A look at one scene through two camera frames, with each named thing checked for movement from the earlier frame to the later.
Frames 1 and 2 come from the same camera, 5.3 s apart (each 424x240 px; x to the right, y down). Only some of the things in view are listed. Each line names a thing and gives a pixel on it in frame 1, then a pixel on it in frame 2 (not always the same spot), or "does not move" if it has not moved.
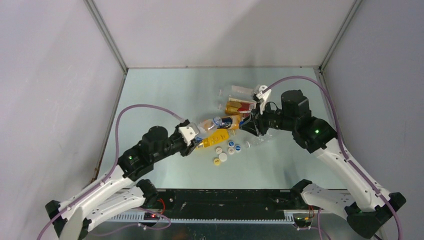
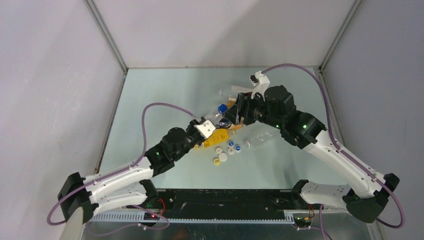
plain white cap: [222, 157] does not move
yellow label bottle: [219, 135] does not move
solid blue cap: [217, 121] → [222, 108]
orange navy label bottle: [229, 122] does not move
